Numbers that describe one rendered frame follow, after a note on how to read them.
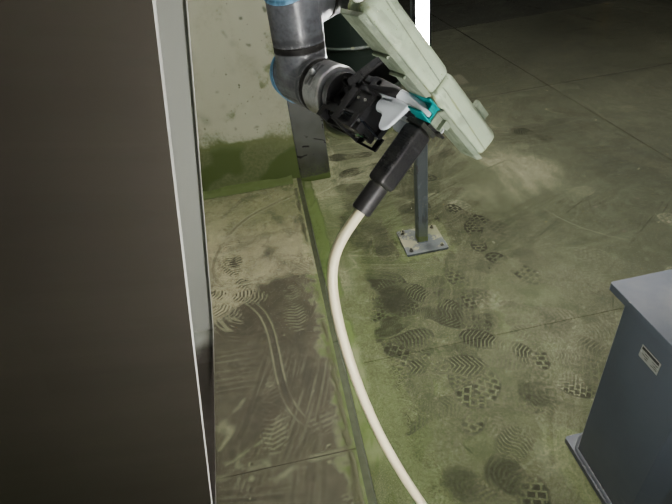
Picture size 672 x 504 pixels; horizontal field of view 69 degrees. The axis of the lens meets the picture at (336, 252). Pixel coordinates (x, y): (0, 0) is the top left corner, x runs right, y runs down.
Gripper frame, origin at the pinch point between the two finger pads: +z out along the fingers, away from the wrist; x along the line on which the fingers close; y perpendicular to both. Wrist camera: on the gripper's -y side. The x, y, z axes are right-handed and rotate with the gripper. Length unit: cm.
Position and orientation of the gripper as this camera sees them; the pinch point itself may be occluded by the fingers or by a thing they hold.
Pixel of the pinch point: (433, 115)
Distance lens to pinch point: 69.8
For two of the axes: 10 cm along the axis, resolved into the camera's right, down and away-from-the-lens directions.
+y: -5.9, 8.1, 0.6
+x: -5.8, -3.8, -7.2
